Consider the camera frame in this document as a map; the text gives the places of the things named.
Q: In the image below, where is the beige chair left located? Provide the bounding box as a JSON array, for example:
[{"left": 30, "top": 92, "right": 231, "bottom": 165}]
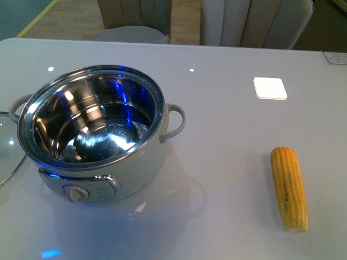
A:
[{"left": 96, "top": 0, "right": 172, "bottom": 44}]

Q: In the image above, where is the beige chair right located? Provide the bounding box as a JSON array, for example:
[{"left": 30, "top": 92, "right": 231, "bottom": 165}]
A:
[{"left": 200, "top": 0, "right": 314, "bottom": 49}]

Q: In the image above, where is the white electric cooking pot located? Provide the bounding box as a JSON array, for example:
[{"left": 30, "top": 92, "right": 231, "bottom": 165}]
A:
[{"left": 9, "top": 65, "right": 185, "bottom": 203}]

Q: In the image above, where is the yellow corn cob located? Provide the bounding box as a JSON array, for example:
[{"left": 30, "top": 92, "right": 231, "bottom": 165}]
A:
[{"left": 270, "top": 147, "right": 309, "bottom": 233}]

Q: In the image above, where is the glass pot lid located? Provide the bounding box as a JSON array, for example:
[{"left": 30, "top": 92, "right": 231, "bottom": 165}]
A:
[{"left": 1, "top": 112, "right": 27, "bottom": 187}]

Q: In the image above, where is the beige chair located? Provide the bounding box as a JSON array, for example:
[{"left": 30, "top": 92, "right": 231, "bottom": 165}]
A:
[
  {"left": 200, "top": 0, "right": 314, "bottom": 49},
  {"left": 96, "top": 0, "right": 172, "bottom": 44}
]

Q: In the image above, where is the white square coaster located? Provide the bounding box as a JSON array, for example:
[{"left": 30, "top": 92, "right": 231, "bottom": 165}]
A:
[{"left": 253, "top": 77, "right": 288, "bottom": 100}]

